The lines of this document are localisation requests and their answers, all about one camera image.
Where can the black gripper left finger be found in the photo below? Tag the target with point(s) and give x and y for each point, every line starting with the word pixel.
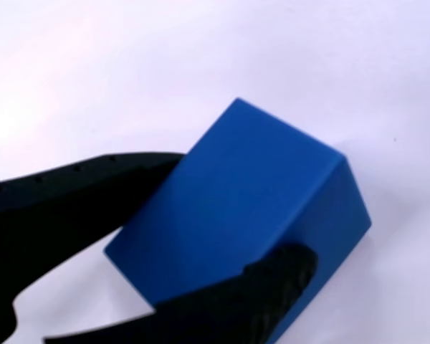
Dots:
pixel 64 208

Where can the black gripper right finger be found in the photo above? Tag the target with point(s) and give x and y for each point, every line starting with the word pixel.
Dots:
pixel 236 308

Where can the blue cube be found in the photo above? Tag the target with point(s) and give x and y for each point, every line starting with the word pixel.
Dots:
pixel 236 200

